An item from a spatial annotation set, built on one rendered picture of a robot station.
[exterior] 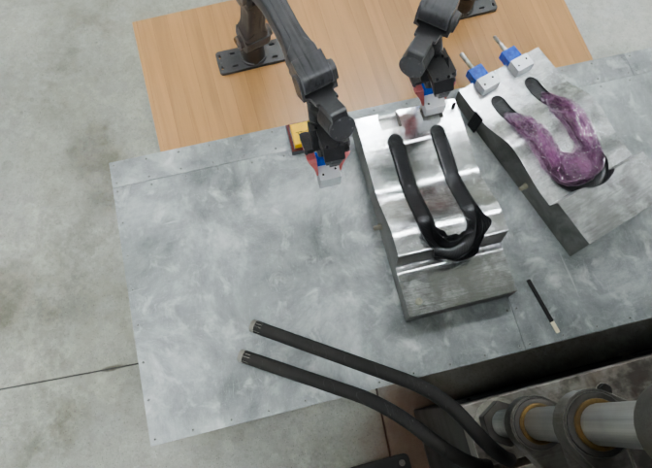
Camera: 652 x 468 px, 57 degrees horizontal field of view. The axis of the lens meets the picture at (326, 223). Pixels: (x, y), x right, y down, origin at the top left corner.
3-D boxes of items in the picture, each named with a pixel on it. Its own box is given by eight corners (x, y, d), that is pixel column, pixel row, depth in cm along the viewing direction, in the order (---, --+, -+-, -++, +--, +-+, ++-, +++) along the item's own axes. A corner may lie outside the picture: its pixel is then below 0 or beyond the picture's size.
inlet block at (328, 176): (307, 138, 144) (307, 128, 139) (327, 134, 145) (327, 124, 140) (319, 188, 141) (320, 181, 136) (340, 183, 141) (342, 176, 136)
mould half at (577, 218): (453, 101, 161) (463, 79, 150) (531, 58, 165) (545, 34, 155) (570, 256, 148) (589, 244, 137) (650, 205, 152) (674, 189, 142)
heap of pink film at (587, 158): (496, 118, 153) (505, 103, 145) (551, 87, 156) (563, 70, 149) (559, 201, 146) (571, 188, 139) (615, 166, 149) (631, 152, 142)
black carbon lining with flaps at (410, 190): (383, 139, 149) (387, 121, 140) (444, 125, 151) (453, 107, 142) (423, 272, 139) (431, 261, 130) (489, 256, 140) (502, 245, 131)
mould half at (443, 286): (352, 135, 157) (355, 110, 144) (446, 115, 160) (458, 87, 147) (406, 321, 142) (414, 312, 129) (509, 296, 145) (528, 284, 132)
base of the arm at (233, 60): (291, 42, 157) (284, 19, 159) (216, 59, 155) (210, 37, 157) (292, 59, 164) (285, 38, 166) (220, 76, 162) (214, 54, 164)
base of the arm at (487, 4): (505, -9, 163) (496, -29, 165) (436, 8, 161) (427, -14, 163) (497, 11, 170) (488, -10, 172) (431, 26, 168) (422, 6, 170)
